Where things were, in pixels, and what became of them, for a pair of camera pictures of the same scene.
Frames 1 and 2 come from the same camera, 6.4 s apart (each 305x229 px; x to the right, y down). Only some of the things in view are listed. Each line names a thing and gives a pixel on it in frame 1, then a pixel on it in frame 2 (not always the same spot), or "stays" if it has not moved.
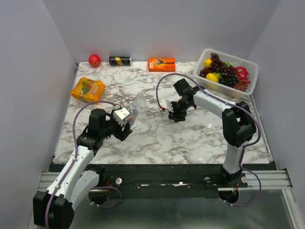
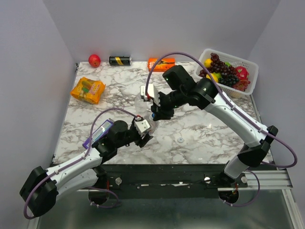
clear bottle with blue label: (134, 113) -> (153, 124)
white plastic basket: (232, 76) stays
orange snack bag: (88, 90) stays
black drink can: (120, 60) stays
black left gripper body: (114, 128) -> (139, 141)
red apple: (94, 60) stays
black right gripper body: (179, 108) -> (167, 102)
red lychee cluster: (242, 85) stays
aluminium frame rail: (270, 180) stays
